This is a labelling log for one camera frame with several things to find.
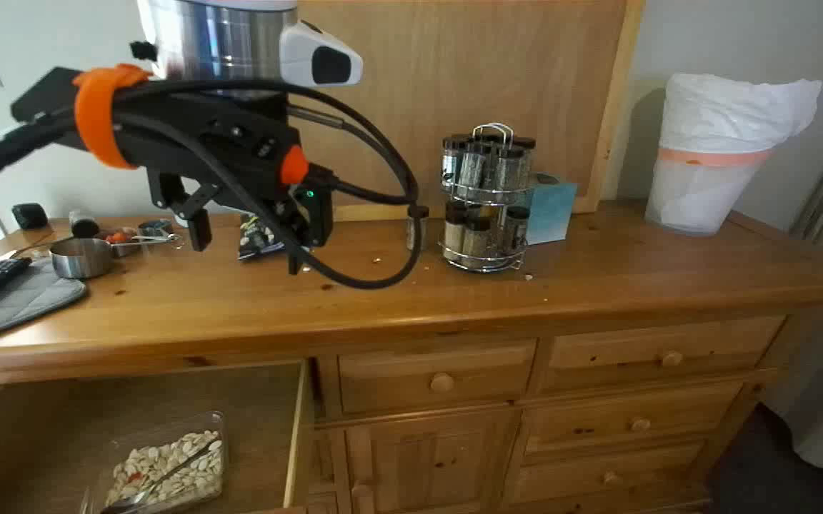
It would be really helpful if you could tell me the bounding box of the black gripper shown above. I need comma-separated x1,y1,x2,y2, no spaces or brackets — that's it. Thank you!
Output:
112,85,340,279

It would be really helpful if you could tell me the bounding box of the black yellow chips pack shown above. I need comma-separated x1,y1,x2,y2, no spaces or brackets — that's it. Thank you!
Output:
233,212,290,266

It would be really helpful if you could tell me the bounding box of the closed wooden drawer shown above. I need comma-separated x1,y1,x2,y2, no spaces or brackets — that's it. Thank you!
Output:
536,310,785,395
506,435,709,509
522,380,747,456
333,339,536,420

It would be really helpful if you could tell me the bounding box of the patterned item in drawer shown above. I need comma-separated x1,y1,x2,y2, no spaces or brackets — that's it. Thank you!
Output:
79,410,229,514

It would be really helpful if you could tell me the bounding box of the open wooden drawer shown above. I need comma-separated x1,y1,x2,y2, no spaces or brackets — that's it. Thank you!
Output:
0,357,317,514

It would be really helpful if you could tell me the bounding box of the small metal measuring cup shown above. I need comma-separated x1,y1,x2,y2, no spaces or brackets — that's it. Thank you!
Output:
136,220,179,246

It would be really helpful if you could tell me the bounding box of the spice jar black lid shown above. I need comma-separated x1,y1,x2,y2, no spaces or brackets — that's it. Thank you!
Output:
465,130,506,196
506,202,532,258
465,212,493,263
439,196,470,260
439,133,470,195
506,138,536,196

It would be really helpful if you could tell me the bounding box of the small black box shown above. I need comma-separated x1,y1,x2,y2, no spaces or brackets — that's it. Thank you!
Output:
9,199,52,235

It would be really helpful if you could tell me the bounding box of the grey quilted pot holder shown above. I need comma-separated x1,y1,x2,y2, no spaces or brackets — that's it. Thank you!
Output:
0,253,90,355

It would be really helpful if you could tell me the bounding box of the metal spice carousel rack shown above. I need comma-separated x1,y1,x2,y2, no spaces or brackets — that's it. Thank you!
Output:
437,119,540,278

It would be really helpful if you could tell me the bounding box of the wooden cabinet door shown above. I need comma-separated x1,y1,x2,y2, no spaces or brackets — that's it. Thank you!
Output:
337,403,515,514

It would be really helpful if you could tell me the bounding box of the wooden framed board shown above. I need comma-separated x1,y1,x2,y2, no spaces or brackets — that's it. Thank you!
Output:
290,0,649,222

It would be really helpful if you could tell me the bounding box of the wooden pine dresser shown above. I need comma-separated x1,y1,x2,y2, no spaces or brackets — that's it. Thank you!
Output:
0,196,823,514

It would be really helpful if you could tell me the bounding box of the white bagged trash bin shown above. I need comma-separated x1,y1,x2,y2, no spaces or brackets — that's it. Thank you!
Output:
642,68,823,236

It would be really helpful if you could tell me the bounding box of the orange velcro strap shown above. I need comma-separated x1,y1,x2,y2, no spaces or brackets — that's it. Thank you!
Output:
72,62,152,170
277,146,312,190

